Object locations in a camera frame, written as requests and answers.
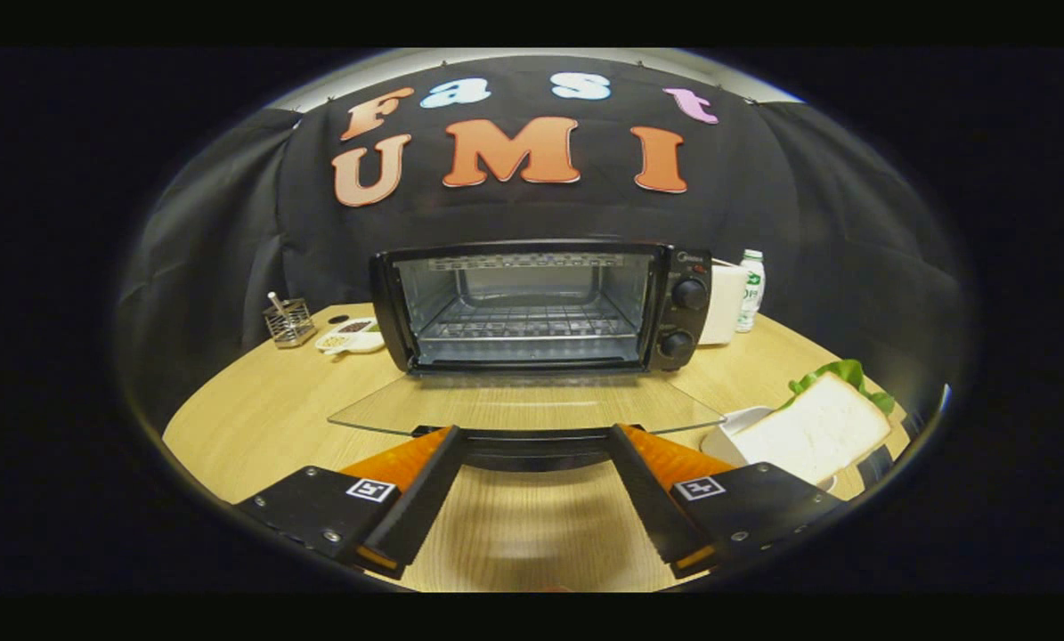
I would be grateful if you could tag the white plastic tray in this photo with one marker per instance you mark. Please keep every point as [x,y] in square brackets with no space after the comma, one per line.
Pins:
[718,438]

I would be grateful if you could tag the white rectangular box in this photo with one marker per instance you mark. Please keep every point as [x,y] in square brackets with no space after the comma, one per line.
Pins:
[720,307]

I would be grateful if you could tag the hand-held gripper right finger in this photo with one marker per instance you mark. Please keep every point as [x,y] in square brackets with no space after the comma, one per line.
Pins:
[647,499]

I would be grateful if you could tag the white divided snack dish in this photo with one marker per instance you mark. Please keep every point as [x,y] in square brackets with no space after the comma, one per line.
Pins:
[353,340]

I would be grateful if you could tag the sandwich with lettuce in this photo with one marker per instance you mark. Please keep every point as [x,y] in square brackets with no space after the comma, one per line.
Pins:
[812,432]

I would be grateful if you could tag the black toaster oven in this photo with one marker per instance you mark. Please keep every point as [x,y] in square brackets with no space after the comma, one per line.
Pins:
[687,316]

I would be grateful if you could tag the white plastic bottle green label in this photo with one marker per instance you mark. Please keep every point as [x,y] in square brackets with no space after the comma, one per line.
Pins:
[751,289]

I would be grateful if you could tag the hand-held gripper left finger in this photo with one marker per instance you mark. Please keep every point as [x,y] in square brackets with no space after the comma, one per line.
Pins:
[425,499]

